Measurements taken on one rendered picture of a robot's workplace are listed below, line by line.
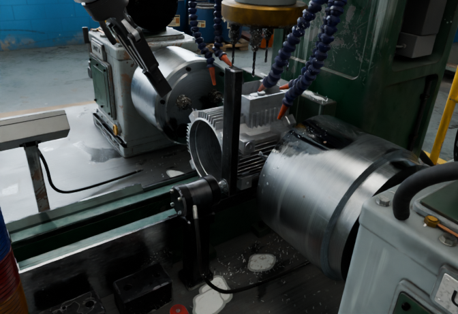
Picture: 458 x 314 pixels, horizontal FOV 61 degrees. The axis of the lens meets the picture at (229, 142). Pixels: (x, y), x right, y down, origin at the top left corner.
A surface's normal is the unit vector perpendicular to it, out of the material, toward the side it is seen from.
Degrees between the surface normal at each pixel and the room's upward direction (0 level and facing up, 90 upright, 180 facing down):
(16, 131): 51
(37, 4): 90
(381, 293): 89
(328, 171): 43
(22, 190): 0
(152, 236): 90
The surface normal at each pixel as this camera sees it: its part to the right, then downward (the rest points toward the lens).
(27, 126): 0.46, -0.26
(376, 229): -0.83, 0.22
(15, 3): 0.52, 0.40
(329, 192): -0.65, -0.33
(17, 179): 0.04, -0.89
